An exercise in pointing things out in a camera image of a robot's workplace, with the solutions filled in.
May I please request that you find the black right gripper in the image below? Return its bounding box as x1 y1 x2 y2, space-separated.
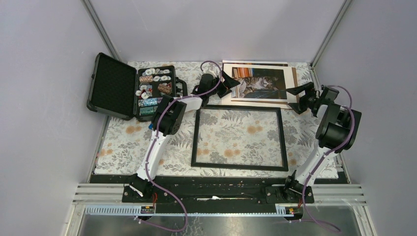
285 82 320 115

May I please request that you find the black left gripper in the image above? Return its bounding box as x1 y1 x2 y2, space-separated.
207 71 239 98

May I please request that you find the white mat board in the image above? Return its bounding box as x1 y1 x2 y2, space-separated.
221 63 298 110

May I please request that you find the cat photo print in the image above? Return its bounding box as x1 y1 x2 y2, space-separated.
232 67 287 99

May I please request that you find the black picture frame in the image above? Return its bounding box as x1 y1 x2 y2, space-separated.
190 104 289 172

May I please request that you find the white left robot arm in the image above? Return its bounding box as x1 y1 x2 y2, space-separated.
123 71 240 202

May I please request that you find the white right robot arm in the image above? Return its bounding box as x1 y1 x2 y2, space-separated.
282 82 361 203

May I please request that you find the brown backing board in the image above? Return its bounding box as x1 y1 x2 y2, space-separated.
223 61 299 108

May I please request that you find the floral table cloth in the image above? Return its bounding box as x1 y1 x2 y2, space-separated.
94 61 339 179

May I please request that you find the black poker chip case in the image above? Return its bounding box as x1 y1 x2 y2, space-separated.
87 53 188 122

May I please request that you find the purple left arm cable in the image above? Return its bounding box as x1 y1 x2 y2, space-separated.
133 60 224 233

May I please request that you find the right aluminium corner post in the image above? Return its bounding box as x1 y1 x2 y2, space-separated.
310 0 354 67

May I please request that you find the aluminium corner post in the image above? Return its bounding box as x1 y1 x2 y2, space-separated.
310 0 354 67
81 0 122 61

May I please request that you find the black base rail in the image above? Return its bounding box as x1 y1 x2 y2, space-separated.
122 176 315 214

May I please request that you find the left aluminium corner post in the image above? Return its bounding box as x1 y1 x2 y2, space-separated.
81 0 122 61

